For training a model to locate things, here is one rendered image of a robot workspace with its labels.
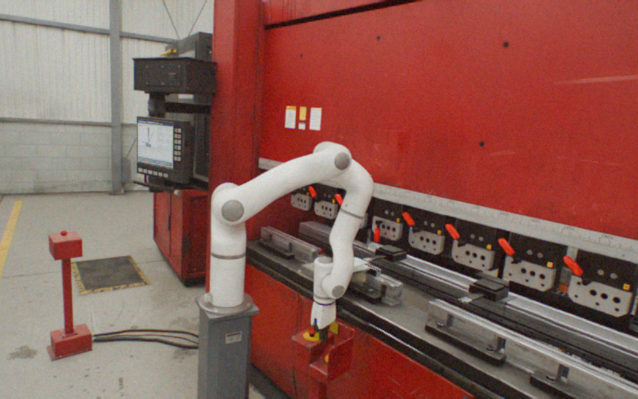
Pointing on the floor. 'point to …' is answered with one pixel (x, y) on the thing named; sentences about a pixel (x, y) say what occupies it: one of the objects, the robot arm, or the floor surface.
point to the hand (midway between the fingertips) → (323, 335)
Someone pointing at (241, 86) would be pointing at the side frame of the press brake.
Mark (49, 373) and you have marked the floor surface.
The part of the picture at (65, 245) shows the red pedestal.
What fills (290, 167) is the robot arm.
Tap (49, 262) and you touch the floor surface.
